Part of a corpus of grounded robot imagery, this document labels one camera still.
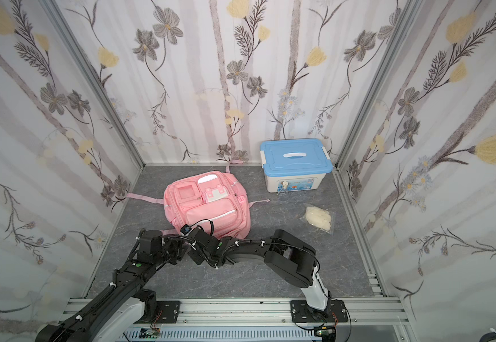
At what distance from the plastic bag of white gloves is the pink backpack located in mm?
214

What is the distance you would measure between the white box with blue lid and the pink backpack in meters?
0.16

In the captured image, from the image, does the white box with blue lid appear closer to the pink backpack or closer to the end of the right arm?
the pink backpack

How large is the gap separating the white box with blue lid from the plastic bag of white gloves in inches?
5.1

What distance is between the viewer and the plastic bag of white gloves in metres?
0.97

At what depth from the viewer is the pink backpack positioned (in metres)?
0.93

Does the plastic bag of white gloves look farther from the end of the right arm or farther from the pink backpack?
the end of the right arm

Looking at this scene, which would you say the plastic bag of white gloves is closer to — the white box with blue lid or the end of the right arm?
the white box with blue lid

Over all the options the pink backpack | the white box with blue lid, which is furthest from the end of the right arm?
the white box with blue lid

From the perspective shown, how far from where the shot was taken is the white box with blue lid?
3.21 ft

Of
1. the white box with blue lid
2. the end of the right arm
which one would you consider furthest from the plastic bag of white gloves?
the end of the right arm
